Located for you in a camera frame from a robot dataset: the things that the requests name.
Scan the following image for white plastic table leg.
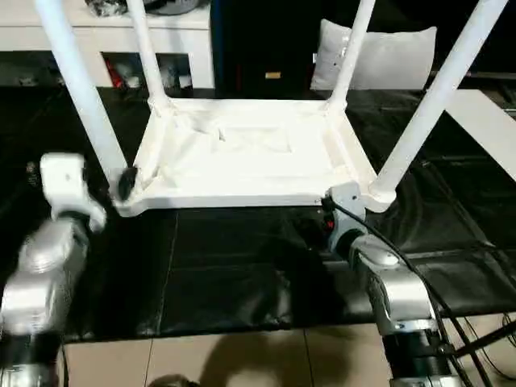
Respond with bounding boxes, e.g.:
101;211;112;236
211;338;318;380
128;0;175;117
367;0;511;213
321;0;379;118
34;0;140;202

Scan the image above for white plastic table top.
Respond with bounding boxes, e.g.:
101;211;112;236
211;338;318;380
110;96;398;221

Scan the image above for black work mat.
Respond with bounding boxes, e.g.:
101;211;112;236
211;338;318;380
0;84;516;343

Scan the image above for white glass-door cabinet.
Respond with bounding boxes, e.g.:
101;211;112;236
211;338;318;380
0;0;214;89

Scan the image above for dark crumpled cloth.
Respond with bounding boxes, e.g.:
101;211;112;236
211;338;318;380
86;0;129;18

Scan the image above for grey printed cushion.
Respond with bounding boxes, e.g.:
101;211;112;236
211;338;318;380
310;18;439;90

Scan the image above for white flat sheet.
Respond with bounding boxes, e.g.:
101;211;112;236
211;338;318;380
443;89;516;182

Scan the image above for black work table leg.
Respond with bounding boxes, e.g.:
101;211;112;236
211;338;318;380
455;322;516;358

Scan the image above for black tall furniture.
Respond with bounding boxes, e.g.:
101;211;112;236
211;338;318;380
211;0;516;92

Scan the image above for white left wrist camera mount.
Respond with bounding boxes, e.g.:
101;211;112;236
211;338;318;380
39;152;108;233

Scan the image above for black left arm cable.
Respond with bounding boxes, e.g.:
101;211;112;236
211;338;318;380
59;342;69;387

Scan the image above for thin black floor cables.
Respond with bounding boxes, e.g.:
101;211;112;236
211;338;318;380
443;310;516;387

